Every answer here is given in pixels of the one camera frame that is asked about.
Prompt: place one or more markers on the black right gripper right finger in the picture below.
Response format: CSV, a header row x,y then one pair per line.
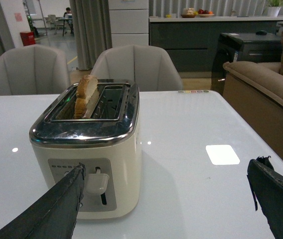
x,y
267,190

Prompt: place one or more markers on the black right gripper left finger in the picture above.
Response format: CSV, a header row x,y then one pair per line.
x,y
54,215

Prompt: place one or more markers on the cream and chrome toaster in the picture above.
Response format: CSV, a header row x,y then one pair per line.
x,y
106,142

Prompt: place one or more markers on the slice of brown bread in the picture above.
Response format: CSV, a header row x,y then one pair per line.
x,y
87,95

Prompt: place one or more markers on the fruit plate on counter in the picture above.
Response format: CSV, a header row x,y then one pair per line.
x,y
205,13

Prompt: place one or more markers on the beige sofa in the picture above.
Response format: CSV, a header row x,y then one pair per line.
x,y
255,91

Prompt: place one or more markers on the left beige armchair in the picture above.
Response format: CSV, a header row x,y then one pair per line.
x,y
33,70

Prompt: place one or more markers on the beige armchair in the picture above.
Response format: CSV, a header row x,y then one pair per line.
x,y
33,70
149,66

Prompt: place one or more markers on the black appliance cabinet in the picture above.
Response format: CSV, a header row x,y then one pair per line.
x,y
251,47

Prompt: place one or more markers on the black computer mouse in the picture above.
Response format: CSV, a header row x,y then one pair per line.
x,y
261,32

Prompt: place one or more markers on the right beige armchair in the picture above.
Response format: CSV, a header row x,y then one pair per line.
x,y
149,66

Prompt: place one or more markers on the red bin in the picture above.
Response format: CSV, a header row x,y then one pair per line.
x,y
27,38

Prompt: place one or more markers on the dark grey kitchen counter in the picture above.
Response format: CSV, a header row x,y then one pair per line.
x,y
192,42

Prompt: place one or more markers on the potted plant white pot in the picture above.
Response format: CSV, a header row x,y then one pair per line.
x,y
273,7

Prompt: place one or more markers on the background work table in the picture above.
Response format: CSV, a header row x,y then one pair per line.
x,y
63,22

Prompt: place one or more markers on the grey curtain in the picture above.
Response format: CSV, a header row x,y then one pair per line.
x,y
92,30

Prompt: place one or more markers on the seated person in background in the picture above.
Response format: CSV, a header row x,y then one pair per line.
x,y
68,15

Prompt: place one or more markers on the wooden bowl on counter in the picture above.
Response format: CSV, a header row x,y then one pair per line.
x,y
188,13

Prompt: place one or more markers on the white drawer cabinet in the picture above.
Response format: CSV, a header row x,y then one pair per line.
x,y
129,21

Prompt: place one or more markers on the pink paper on wall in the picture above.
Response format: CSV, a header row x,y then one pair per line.
x,y
18,17

